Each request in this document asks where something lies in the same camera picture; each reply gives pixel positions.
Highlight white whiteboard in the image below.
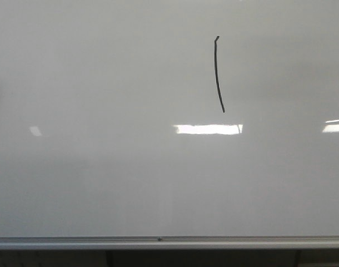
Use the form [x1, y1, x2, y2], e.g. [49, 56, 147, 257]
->
[0, 1, 339, 237]

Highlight grey aluminium marker tray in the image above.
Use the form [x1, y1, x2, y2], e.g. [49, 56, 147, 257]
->
[0, 235, 339, 250]

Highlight black drawn marker line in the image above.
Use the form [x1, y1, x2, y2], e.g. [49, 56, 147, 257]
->
[213, 36, 225, 113]

